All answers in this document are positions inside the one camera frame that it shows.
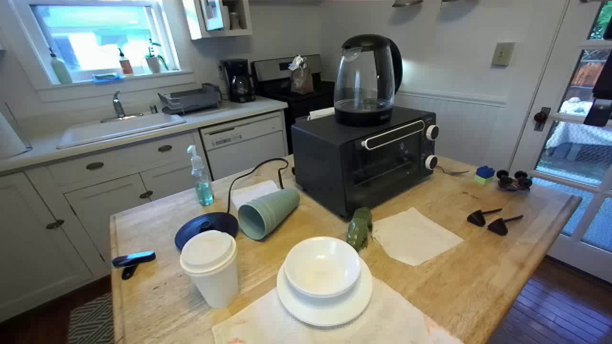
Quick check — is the black toaster oven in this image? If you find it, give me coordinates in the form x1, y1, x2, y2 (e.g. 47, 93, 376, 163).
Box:
290, 108, 439, 221

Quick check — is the white paper under cup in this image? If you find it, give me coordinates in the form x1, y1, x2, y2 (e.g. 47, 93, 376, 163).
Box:
231, 181, 278, 209

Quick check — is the green plastic cup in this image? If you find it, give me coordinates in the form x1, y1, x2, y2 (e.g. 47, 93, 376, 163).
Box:
236, 190, 299, 242

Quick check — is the green toy figure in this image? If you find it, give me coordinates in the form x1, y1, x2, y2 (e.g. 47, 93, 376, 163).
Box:
345, 209, 372, 251

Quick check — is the white dishwasher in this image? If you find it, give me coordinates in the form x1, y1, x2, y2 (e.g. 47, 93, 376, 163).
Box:
200, 112, 286, 181

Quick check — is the bag on stove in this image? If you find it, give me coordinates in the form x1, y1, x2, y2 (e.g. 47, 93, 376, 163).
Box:
288, 56, 313, 95

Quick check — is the white bowl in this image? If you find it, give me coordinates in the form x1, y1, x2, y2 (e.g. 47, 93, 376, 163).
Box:
282, 238, 361, 301

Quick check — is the black kettle base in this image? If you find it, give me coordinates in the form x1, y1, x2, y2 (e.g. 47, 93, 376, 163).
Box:
173, 213, 238, 251

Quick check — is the black stove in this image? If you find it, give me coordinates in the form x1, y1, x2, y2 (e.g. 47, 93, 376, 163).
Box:
250, 54, 334, 135

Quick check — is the clear spray bottle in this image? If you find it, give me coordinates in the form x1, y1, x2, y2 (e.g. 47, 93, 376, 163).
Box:
187, 146, 213, 207

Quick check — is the glass electric kettle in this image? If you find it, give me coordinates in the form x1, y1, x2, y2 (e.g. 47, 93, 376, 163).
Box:
332, 35, 403, 127

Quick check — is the white paper napkin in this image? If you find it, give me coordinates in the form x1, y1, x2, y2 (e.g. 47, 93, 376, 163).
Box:
372, 209, 462, 267

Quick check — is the black coffee maker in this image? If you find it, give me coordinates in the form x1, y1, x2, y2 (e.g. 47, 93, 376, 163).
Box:
219, 60, 254, 104

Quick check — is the dish rack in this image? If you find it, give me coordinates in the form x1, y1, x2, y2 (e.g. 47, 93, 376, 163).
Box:
158, 83, 221, 116

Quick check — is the white lidded paper cup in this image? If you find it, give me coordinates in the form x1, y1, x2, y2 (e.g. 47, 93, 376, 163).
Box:
179, 232, 238, 309

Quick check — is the white plate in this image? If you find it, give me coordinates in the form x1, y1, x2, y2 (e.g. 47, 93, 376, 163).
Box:
275, 265, 372, 328

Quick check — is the white cloth mat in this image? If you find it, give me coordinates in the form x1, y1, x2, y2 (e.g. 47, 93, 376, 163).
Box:
211, 282, 462, 344

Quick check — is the blue yellow sponge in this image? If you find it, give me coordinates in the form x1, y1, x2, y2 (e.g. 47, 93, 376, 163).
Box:
473, 167, 494, 184

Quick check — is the plant pot on windowsill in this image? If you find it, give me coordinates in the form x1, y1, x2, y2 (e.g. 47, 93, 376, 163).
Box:
144, 41, 167, 75

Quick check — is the blue black clip tool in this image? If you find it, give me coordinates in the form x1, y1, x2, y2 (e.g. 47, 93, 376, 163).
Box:
110, 251, 154, 280

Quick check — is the chrome faucet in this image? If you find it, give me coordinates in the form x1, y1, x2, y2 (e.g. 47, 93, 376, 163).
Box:
99, 91, 139, 123

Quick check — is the brown bottle on windowsill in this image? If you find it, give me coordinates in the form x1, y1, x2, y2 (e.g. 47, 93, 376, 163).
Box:
118, 49, 133, 77

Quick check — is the black measuring spoons cluster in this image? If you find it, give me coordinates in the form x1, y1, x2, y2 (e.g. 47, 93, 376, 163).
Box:
496, 171, 531, 192

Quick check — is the white sink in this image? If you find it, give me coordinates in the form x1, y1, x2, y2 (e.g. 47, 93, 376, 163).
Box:
58, 114, 185, 148

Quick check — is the white kitchen cabinet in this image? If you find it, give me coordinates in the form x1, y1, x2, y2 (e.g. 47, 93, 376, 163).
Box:
0, 133, 198, 320

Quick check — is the patterned floor rug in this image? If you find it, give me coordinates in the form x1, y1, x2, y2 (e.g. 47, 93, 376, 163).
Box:
66, 295, 112, 344

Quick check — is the white glass door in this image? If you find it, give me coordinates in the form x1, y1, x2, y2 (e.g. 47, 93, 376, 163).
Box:
512, 0, 612, 282

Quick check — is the soap bottle on windowsill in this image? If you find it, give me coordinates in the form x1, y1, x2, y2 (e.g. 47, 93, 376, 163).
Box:
49, 49, 72, 85

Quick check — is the window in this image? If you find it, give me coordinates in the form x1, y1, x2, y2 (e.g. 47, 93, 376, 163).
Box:
7, 0, 187, 87

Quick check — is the black power cable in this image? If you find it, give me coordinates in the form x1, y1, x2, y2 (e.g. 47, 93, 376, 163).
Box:
225, 158, 292, 217

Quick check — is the wall shelf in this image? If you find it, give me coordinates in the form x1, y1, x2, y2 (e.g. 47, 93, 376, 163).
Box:
181, 0, 252, 41

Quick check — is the wall light switch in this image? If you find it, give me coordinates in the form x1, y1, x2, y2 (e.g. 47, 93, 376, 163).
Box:
491, 43, 514, 68

